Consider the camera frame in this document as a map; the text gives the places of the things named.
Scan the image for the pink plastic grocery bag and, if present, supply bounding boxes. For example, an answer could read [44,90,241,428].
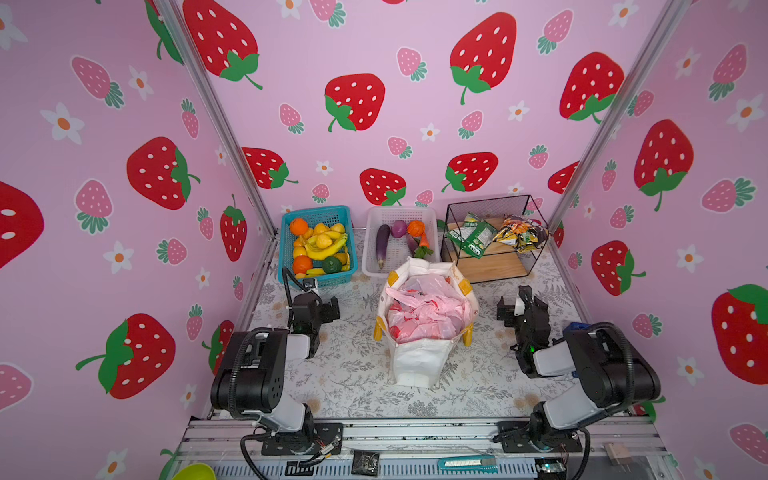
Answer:
[384,274,474,344]

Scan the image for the white canvas tote bag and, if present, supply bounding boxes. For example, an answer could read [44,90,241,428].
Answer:
[374,258,479,388]

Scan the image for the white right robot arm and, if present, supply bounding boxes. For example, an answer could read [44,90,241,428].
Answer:
[492,285,661,453]

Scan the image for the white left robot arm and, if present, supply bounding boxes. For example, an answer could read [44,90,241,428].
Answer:
[210,291,343,468]

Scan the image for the blue object at right edge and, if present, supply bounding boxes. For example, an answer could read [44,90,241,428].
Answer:
[562,322,590,333]

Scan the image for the large orange toy fruit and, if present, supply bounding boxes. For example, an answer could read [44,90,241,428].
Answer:
[292,255,313,275]

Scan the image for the dark green round toy fruit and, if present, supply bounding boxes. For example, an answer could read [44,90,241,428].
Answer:
[322,255,344,274]

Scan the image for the long yellow toy banana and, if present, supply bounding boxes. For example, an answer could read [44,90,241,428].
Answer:
[304,232,348,261]

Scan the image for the yellow toy lemon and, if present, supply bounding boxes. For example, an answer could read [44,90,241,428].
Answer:
[314,233,334,250]

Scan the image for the colourful snack packet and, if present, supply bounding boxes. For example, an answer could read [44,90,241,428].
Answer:
[493,215,549,253]

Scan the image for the orange toy tangerine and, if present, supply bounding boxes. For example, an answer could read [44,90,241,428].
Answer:
[289,218,309,237]

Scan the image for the green snack packet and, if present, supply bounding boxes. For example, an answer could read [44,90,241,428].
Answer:
[447,213,498,259]

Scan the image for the teal plastic fruit basket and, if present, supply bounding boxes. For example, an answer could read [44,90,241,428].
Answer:
[276,206,358,287]

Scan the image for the long dark purple eggplant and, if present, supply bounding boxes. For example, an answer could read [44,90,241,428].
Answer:
[375,224,390,269]

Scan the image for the white plastic vegetable basket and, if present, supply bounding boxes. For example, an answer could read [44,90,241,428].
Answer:
[361,207,440,278]

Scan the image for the orange toy pumpkin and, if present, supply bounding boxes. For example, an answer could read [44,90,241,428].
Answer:
[407,220,425,238]

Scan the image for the small teal device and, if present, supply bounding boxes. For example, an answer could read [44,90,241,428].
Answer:
[437,455,498,473]

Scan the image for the green bowl at front edge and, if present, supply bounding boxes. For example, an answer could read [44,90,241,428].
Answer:
[172,463,217,480]

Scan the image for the black wire mesh basket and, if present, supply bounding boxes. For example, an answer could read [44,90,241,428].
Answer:
[438,195,550,283]

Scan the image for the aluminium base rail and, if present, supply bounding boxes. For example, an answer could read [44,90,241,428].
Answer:
[164,416,683,479]

